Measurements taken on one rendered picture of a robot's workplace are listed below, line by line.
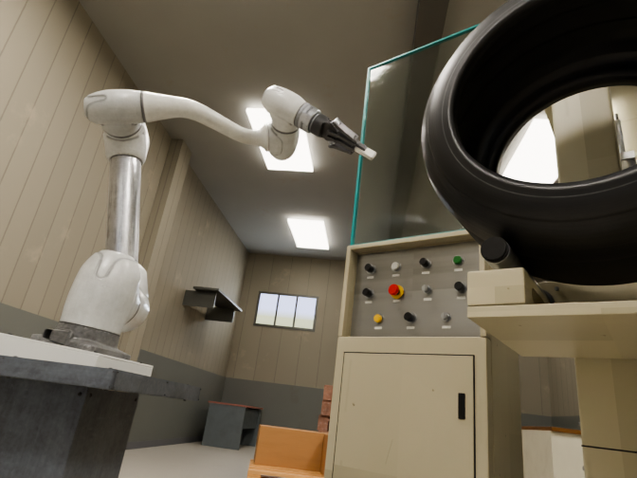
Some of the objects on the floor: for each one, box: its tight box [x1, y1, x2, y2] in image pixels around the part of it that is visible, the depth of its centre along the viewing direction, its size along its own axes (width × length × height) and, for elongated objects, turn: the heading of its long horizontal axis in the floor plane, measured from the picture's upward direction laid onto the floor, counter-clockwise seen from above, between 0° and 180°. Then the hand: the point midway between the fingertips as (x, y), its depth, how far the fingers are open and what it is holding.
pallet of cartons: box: [246, 424, 328, 478], centre depth 403 cm, size 131×90×47 cm
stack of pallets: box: [318, 385, 333, 432], centre depth 538 cm, size 134×96×95 cm
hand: (365, 151), depth 149 cm, fingers closed
